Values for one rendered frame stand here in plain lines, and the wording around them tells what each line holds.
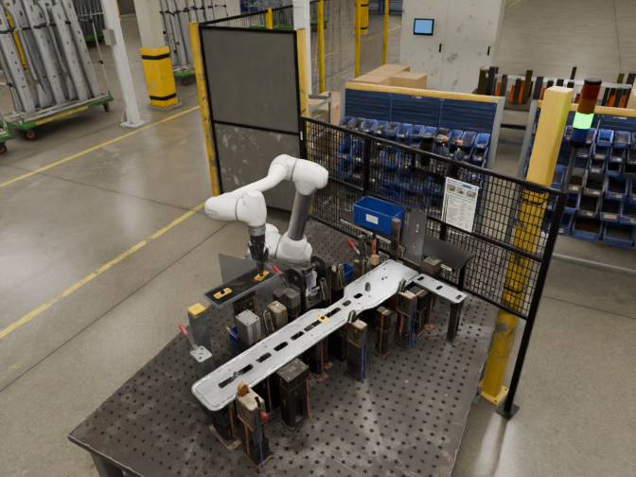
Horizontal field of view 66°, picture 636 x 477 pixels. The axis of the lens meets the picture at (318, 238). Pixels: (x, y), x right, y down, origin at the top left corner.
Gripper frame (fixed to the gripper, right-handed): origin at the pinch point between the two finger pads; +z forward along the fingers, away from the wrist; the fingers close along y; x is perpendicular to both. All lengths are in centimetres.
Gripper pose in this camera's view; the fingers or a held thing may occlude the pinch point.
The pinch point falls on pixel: (260, 267)
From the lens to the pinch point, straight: 246.6
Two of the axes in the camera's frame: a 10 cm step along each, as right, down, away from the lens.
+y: 8.9, 2.2, -4.1
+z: 0.2, 8.6, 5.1
